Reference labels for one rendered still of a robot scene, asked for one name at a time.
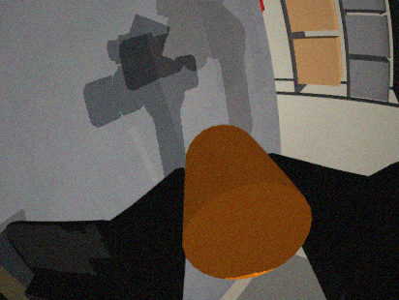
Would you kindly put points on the orange knob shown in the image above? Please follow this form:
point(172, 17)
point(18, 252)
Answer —
point(242, 216)

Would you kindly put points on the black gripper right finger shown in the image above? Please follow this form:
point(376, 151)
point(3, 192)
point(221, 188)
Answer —
point(350, 212)

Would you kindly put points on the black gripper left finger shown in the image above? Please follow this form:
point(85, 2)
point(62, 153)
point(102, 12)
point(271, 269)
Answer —
point(140, 250)

